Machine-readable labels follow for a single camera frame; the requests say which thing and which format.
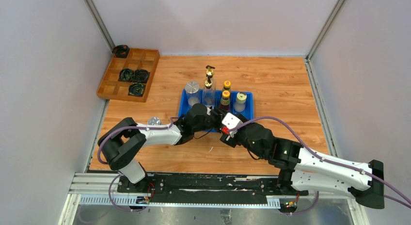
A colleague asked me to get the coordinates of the green label sauce bottle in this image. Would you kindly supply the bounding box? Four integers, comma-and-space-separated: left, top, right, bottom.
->
219, 90, 231, 112

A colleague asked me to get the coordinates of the clear glass oil bottle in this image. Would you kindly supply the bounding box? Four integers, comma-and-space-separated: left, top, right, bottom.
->
202, 80, 216, 108

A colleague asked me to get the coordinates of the jar with pale yellow lid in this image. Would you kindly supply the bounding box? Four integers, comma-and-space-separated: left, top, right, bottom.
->
234, 92, 247, 113

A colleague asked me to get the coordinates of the red label sauce bottle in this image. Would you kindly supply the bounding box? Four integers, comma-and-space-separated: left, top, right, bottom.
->
223, 80, 232, 92

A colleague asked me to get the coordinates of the jar with silver lid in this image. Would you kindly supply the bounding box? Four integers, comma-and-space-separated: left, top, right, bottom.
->
184, 81, 200, 108

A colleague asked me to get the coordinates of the white bead jar blue label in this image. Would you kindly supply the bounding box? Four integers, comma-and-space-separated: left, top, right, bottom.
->
147, 116, 162, 126

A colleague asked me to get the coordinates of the glass bottle with brown sauce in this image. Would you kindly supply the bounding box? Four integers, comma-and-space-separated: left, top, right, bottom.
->
206, 65, 215, 84

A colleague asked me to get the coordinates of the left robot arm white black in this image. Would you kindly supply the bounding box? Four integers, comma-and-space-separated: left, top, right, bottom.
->
97, 103, 235, 193

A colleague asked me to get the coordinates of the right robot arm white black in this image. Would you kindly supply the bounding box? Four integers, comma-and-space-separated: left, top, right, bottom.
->
221, 121, 385, 209

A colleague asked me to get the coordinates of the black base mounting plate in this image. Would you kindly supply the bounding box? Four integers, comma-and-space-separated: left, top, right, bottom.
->
115, 173, 309, 205

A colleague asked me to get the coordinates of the dark coiled roll lower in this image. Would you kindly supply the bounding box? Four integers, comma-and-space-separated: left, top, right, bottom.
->
128, 82, 146, 97

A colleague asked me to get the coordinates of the dark coiled roll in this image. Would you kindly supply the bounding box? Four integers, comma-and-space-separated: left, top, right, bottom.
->
119, 68, 134, 82
128, 82, 146, 97
133, 69, 150, 83

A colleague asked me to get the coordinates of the dark coiled roll upper right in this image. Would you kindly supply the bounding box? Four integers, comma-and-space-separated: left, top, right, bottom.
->
133, 69, 150, 83

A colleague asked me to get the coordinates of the dark coiled roll upper left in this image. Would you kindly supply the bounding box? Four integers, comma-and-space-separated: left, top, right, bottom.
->
119, 68, 134, 82

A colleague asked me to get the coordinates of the wooden compartment tray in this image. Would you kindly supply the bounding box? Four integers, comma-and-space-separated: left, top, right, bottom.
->
96, 45, 160, 102

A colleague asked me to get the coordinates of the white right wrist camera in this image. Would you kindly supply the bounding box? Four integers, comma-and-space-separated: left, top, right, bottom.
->
221, 113, 243, 137

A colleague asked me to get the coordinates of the aluminium frame rail front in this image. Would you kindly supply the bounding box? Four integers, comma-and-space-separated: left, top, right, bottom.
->
59, 172, 368, 225

